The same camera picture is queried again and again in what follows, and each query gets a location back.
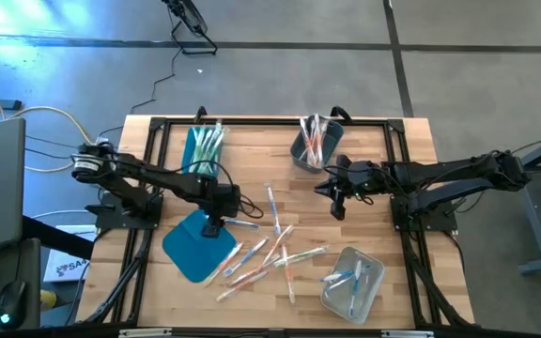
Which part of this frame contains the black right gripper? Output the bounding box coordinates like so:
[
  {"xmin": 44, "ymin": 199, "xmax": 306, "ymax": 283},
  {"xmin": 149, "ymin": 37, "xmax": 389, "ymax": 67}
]
[{"xmin": 314, "ymin": 160, "xmax": 387, "ymax": 198}]

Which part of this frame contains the green toothbrush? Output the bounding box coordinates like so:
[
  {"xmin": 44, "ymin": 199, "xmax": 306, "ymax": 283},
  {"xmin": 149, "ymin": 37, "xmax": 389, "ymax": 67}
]
[
  {"xmin": 195, "ymin": 125, "xmax": 210, "ymax": 174},
  {"xmin": 189, "ymin": 126, "xmax": 204, "ymax": 173},
  {"xmin": 202, "ymin": 127, "xmax": 218, "ymax": 175},
  {"xmin": 211, "ymin": 119, "xmax": 228, "ymax": 161},
  {"xmin": 273, "ymin": 243, "xmax": 331, "ymax": 269},
  {"xmin": 206, "ymin": 131, "xmax": 224, "ymax": 176},
  {"xmin": 203, "ymin": 122, "xmax": 221, "ymax": 163},
  {"xmin": 193, "ymin": 124, "xmax": 207, "ymax": 156}
]

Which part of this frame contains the turquoise plastic bin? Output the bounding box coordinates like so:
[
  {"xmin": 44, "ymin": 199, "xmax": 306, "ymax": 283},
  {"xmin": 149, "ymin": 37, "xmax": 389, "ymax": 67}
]
[{"xmin": 181, "ymin": 122, "xmax": 227, "ymax": 178}]

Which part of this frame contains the blue flat bin lid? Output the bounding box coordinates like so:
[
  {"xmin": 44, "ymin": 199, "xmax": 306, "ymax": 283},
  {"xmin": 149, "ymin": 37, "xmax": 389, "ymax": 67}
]
[{"xmin": 162, "ymin": 208, "xmax": 239, "ymax": 284}]

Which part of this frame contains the white printed cardboard box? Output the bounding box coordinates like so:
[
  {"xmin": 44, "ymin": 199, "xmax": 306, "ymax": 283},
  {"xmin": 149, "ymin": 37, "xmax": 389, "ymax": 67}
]
[{"xmin": 42, "ymin": 224, "xmax": 99, "ymax": 284}]

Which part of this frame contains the small yellow object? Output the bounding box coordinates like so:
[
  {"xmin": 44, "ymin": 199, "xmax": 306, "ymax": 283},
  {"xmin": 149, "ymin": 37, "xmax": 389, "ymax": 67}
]
[{"xmin": 39, "ymin": 289, "xmax": 59, "ymax": 312}]

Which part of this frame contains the black side desk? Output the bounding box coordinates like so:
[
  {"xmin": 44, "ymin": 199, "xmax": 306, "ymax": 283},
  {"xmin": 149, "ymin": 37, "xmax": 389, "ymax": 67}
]
[{"xmin": 0, "ymin": 237, "xmax": 42, "ymax": 332}]

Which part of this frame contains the black computer mouse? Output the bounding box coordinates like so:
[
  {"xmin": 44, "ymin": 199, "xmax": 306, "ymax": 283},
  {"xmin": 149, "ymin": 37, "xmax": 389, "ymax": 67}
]
[{"xmin": 0, "ymin": 280, "xmax": 29, "ymax": 330}]

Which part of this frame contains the dark grey-teal handled bin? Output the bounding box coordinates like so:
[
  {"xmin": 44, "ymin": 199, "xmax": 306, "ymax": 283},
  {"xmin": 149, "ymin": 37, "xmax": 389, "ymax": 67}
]
[{"xmin": 289, "ymin": 116, "xmax": 346, "ymax": 174}]

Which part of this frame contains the black floor cable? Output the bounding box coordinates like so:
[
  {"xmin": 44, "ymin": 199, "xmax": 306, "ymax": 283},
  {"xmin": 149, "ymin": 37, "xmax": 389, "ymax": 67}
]
[{"xmin": 131, "ymin": 46, "xmax": 178, "ymax": 115}]

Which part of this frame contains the yellow cable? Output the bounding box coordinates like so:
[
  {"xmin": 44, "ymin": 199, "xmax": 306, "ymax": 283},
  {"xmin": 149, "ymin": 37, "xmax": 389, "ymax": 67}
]
[{"xmin": 0, "ymin": 77, "xmax": 99, "ymax": 174}]

